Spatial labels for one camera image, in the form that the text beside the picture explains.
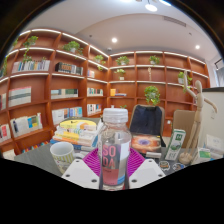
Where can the stack of dark books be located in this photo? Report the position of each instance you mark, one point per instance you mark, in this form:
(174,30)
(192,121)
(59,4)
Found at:
(145,143)

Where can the tan upholstered chair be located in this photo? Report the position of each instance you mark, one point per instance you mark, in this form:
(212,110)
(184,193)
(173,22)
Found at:
(181,123)

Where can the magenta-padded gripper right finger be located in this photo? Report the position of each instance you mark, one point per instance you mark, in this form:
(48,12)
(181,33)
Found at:
(146,173)

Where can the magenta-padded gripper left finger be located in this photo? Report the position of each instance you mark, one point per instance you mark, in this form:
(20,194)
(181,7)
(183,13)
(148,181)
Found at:
(80,173)

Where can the ceiling air vent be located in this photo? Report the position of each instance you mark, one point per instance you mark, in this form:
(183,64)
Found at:
(175,21)

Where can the stack of colourful books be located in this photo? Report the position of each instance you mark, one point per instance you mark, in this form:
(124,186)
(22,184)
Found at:
(76,131)

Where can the branched ceiling lamp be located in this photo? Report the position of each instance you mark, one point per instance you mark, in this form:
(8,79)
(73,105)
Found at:
(151,6)

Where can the yellow striped cartoon mug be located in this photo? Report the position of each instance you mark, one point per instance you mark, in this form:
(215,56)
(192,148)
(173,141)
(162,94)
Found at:
(61,155)

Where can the tall green white carton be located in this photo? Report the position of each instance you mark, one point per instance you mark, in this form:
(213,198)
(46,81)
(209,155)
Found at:
(175,145)

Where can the chair with dark jacket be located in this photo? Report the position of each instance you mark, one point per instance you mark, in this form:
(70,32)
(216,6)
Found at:
(146,120)

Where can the clear plastic water bottle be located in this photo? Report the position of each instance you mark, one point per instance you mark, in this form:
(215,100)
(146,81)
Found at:
(114,150)

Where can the white counter with dark top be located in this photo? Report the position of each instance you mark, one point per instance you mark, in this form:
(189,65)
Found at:
(220,124)

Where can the wooden artist mannequin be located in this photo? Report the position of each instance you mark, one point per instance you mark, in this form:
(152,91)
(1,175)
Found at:
(196,116)

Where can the recessed ceiling downlight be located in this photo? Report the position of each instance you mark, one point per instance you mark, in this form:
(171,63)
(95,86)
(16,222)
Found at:
(114,40)
(197,47)

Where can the wooden bookshelf unit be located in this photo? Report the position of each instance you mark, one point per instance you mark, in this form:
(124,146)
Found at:
(33,83)

